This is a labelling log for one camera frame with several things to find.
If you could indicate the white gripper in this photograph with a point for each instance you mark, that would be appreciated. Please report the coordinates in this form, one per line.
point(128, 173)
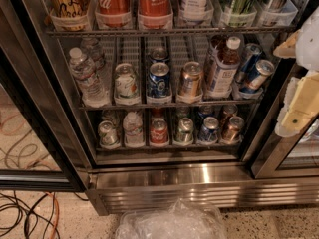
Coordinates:
point(309, 47)

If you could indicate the brown tea bottle white cap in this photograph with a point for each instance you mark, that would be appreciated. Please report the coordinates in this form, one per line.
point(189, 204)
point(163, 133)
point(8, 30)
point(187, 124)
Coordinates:
point(222, 62)

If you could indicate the right glass fridge door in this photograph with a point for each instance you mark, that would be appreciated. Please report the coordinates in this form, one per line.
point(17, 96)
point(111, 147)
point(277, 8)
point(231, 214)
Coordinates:
point(296, 156)

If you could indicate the glass fridge door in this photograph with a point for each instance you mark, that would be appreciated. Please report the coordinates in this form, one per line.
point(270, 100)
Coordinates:
point(296, 156)
point(30, 157)

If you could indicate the copper soda can middle shelf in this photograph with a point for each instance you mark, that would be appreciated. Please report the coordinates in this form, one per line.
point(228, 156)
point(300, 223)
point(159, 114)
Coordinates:
point(190, 79)

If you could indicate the white labelled bottle top shelf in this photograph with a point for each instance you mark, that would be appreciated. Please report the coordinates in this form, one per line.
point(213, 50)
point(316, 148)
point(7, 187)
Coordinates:
point(193, 10)

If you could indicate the stainless steel display fridge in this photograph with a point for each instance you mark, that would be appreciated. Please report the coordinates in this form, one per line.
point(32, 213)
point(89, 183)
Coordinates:
point(151, 178)

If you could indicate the small water bottle bottom shelf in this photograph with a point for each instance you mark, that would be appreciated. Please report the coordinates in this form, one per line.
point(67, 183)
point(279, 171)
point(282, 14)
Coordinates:
point(133, 128)

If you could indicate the rear clear water bottle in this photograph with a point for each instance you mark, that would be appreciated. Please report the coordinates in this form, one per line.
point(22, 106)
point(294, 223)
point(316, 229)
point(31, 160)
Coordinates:
point(94, 49)

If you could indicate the clear water bottle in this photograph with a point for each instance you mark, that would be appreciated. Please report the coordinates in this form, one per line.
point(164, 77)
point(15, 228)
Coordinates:
point(84, 71)
point(94, 49)

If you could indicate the front clear water bottle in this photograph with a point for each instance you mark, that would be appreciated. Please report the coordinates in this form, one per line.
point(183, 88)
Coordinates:
point(84, 71)

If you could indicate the left glass fridge door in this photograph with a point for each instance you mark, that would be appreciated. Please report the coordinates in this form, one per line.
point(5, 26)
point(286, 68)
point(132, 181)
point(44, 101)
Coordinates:
point(30, 157)

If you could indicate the front blue energy can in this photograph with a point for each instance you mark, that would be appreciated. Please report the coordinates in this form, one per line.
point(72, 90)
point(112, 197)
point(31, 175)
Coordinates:
point(259, 73)

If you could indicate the blue energy can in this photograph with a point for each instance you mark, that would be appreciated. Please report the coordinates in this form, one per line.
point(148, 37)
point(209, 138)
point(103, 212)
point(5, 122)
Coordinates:
point(249, 56)
point(259, 73)

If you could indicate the rear blue energy can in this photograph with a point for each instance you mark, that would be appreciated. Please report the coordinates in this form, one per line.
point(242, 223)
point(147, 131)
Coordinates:
point(249, 56)

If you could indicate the rear copper can bottom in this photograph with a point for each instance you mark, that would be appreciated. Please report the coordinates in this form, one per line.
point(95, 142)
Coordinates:
point(227, 111)

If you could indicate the copper can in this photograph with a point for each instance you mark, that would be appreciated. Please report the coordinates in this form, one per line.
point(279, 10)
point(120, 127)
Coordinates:
point(227, 111)
point(233, 129)

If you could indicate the front copper can bottom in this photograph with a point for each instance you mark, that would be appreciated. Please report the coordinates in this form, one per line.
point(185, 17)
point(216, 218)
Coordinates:
point(233, 129)

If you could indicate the green striped can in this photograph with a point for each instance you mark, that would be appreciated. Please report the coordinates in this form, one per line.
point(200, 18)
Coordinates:
point(237, 13)

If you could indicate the blue Pepsi can bottom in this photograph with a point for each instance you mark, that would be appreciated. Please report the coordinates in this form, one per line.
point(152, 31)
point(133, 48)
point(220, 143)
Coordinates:
point(208, 130)

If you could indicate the blue pepsi can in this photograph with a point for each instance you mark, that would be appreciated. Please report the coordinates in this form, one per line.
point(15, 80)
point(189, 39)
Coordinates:
point(208, 130)
point(158, 79)
point(159, 54)

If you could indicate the silver green can bottom middle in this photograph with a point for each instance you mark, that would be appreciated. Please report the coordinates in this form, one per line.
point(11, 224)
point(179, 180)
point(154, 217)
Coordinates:
point(184, 131)

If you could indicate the silver green can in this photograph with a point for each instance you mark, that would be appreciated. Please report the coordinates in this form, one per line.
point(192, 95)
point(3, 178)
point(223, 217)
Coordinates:
point(184, 131)
point(107, 133)

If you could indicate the front blue Pepsi can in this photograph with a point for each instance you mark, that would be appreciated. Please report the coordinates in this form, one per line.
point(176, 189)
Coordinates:
point(158, 79)

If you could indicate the rear blue Pepsi can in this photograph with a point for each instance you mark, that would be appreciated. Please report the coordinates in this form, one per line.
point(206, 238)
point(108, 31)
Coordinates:
point(159, 54)

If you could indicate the red Coca-Cola can bottom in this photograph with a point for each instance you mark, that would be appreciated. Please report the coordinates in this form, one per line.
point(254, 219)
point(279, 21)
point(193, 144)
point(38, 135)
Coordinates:
point(159, 131)

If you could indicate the red coca-cola can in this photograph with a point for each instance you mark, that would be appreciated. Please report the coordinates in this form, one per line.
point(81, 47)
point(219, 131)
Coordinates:
point(113, 13)
point(159, 131)
point(154, 12)

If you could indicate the right red Coca-Cola can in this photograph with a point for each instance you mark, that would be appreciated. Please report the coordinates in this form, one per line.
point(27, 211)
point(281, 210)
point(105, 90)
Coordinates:
point(154, 12)

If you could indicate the white green soda can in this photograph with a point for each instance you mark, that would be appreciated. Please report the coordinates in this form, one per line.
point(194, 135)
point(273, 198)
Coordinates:
point(125, 81)

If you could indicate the clear plastic bag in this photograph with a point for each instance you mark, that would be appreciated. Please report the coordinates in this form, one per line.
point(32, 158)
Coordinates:
point(182, 220)

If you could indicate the silver green can bottom left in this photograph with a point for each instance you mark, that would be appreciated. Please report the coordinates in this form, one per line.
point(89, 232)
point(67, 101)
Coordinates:
point(107, 133)

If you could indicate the left red Coca-Cola can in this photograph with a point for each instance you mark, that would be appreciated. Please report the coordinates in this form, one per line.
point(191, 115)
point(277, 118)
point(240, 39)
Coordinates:
point(113, 13)

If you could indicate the yellow LaCroix can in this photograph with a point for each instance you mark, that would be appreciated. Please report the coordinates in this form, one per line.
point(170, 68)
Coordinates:
point(69, 4)

